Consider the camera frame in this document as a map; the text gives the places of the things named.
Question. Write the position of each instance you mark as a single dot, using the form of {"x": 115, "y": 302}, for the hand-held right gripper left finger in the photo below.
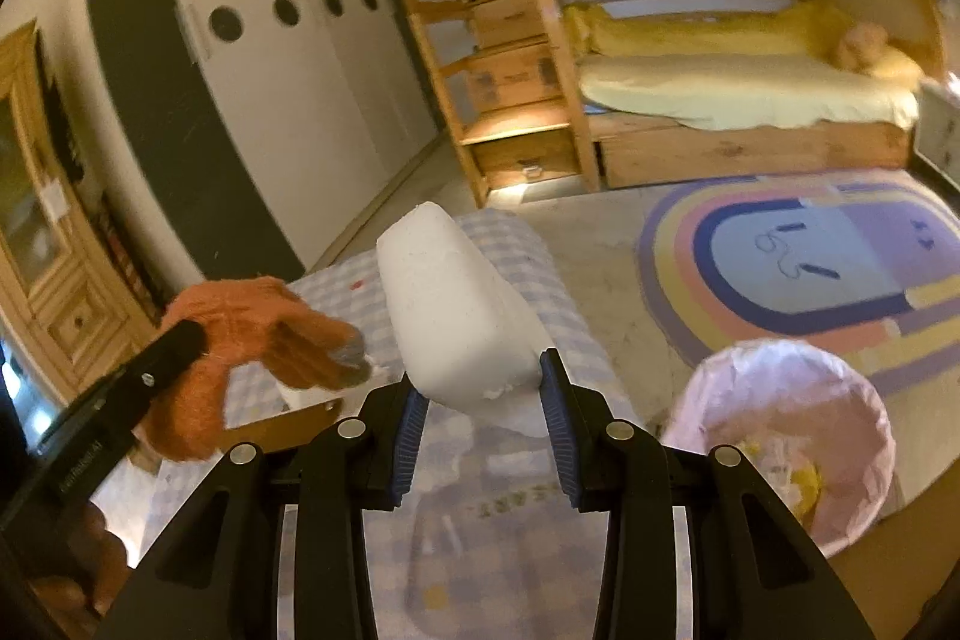
{"x": 409, "y": 437}

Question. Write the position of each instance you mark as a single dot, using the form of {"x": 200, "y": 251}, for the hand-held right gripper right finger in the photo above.
{"x": 559, "y": 430}

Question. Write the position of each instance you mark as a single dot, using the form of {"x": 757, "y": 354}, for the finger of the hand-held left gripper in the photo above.
{"x": 157, "y": 370}

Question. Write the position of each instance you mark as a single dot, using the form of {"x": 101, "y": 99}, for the white foam block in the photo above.
{"x": 450, "y": 310}

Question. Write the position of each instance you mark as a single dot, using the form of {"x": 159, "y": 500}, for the trash bin with pink bag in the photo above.
{"x": 750, "y": 385}

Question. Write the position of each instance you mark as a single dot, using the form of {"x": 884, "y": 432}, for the yellow foam net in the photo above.
{"x": 806, "y": 486}

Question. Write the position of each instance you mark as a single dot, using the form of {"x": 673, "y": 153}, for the wooden cabinet with glass door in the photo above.
{"x": 67, "y": 310}

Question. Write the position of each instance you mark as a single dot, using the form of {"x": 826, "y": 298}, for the checkered tablecloth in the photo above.
{"x": 517, "y": 250}

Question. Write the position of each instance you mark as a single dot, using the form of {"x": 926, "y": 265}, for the white paper tag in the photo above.
{"x": 54, "y": 201}

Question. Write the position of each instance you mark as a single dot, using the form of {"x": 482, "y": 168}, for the white wardrobe with round holes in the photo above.
{"x": 300, "y": 108}

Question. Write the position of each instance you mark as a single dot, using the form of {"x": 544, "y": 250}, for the pastel oval rug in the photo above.
{"x": 825, "y": 265}

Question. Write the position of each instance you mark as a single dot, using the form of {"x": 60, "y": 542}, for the wooden bunk bed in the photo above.
{"x": 750, "y": 153}

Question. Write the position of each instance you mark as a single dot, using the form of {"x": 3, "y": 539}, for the wooden stair drawer unit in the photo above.
{"x": 517, "y": 74}

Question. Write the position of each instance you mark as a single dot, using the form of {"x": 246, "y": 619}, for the pale yellow bed sheet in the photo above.
{"x": 750, "y": 85}

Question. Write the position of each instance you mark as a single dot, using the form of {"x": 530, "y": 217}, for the yellow blanket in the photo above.
{"x": 712, "y": 36}

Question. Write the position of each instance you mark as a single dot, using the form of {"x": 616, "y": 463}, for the white bedside cabinet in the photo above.
{"x": 941, "y": 138}

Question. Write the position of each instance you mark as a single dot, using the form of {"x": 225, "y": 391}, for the tan plush toy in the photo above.
{"x": 862, "y": 44}

